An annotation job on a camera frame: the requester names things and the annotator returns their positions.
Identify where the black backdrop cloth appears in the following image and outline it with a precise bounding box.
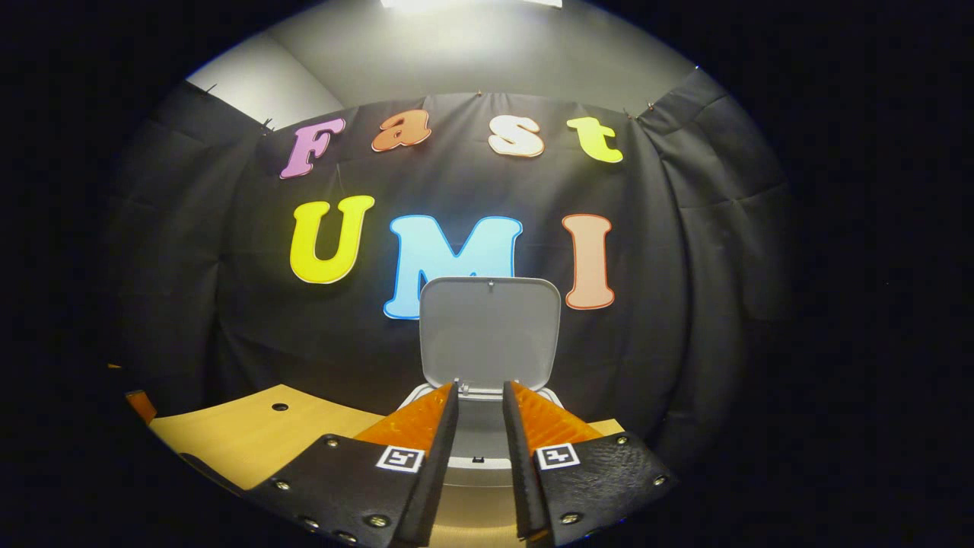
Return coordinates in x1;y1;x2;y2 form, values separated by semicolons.
107;68;800;488

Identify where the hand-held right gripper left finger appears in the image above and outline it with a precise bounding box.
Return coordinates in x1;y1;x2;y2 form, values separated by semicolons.
247;381;461;548

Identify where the wooden desktop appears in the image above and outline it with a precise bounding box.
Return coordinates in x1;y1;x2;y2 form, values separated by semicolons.
148;384;629;548

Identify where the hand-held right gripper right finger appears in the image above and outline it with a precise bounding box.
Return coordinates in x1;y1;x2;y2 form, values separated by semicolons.
502;381;680;548

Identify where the white desktop garbage bin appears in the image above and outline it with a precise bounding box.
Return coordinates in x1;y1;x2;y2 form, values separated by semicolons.
396;276;568;489

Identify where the long ceiling light panel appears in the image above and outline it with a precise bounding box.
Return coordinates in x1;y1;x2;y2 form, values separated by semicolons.
380;0;564;12

